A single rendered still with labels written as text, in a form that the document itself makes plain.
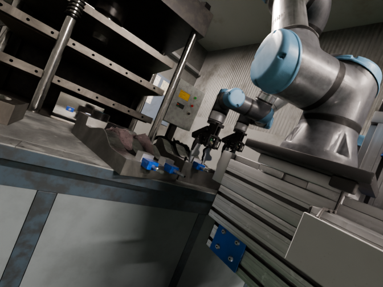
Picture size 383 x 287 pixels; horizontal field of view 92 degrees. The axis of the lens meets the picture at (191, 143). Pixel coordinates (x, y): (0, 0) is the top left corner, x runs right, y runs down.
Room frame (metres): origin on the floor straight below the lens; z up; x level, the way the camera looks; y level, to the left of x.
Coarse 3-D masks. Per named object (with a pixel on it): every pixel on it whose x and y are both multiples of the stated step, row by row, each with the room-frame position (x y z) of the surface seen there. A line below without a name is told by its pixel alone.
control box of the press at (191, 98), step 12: (180, 84) 1.66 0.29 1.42; (180, 96) 1.68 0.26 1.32; (192, 96) 1.75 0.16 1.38; (168, 108) 1.65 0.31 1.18; (180, 108) 1.71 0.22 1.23; (192, 108) 1.78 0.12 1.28; (168, 120) 1.67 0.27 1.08; (180, 120) 1.74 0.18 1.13; (192, 120) 1.80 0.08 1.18; (168, 132) 1.76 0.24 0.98
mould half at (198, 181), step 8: (160, 144) 1.07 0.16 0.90; (168, 144) 1.06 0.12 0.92; (176, 144) 1.13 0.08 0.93; (160, 152) 1.04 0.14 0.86; (168, 152) 0.97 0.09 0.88; (184, 152) 1.11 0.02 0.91; (176, 160) 0.88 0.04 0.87; (184, 168) 0.82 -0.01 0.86; (192, 168) 0.84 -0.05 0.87; (192, 176) 0.85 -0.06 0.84; (200, 176) 0.88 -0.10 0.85; (208, 176) 0.90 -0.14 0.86; (200, 184) 0.89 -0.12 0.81; (208, 184) 0.91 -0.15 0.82; (216, 184) 0.94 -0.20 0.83
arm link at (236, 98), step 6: (228, 90) 0.72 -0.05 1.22; (234, 90) 0.70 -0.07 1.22; (240, 90) 0.70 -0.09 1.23; (222, 96) 0.75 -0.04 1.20; (228, 96) 0.70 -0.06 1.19; (234, 96) 0.70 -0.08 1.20; (240, 96) 0.70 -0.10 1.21; (246, 96) 0.74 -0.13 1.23; (222, 102) 0.75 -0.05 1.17; (228, 102) 0.71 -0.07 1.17; (234, 102) 0.70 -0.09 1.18; (240, 102) 0.70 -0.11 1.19; (246, 102) 0.73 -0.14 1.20; (222, 108) 0.80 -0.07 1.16; (228, 108) 0.76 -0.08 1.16; (234, 108) 0.74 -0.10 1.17; (240, 108) 0.73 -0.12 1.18; (246, 108) 0.73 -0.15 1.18
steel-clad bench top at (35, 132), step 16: (32, 112) 1.00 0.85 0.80; (0, 128) 0.54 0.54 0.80; (16, 128) 0.61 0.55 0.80; (32, 128) 0.69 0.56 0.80; (48, 128) 0.79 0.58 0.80; (64, 128) 0.92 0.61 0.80; (16, 144) 0.48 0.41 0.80; (32, 144) 0.52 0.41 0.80; (48, 144) 0.58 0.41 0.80; (64, 144) 0.65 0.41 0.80; (80, 144) 0.74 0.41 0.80; (80, 160) 0.56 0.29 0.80; (96, 160) 0.62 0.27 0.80; (208, 192) 0.83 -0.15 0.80
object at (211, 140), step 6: (210, 120) 0.83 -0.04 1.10; (210, 126) 0.85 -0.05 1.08; (216, 126) 0.81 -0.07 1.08; (222, 126) 0.82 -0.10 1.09; (204, 132) 0.83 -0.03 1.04; (210, 132) 0.83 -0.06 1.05; (216, 132) 0.82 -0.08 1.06; (204, 138) 0.84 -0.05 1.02; (210, 138) 0.81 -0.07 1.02; (216, 138) 0.82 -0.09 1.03; (204, 144) 0.80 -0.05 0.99; (210, 144) 0.81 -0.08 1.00; (216, 144) 0.82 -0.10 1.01
